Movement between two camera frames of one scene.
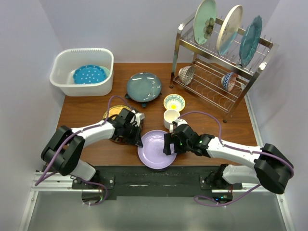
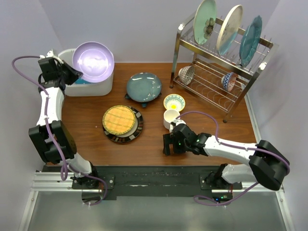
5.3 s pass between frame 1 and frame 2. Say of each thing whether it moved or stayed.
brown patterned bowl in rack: stayed
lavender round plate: moved
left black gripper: moved
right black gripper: stayed
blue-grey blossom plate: stayed
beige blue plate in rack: stayed
